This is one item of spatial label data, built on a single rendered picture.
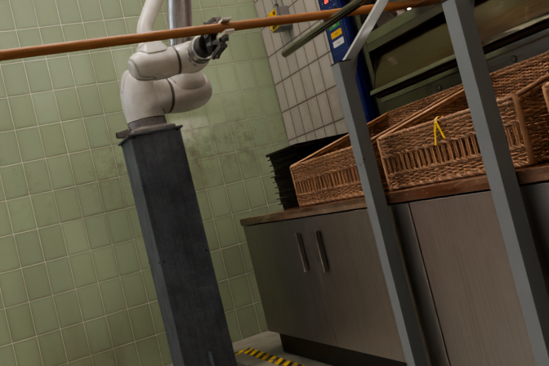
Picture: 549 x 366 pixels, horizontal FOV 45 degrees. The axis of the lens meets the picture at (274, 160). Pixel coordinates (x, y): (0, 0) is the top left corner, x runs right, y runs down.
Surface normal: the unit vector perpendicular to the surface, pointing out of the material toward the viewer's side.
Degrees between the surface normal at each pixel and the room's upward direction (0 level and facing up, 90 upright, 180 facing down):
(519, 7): 70
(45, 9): 90
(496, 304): 90
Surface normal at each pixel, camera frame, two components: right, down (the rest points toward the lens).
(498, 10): -0.92, -0.15
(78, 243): 0.40, -0.15
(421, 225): -0.89, 0.20
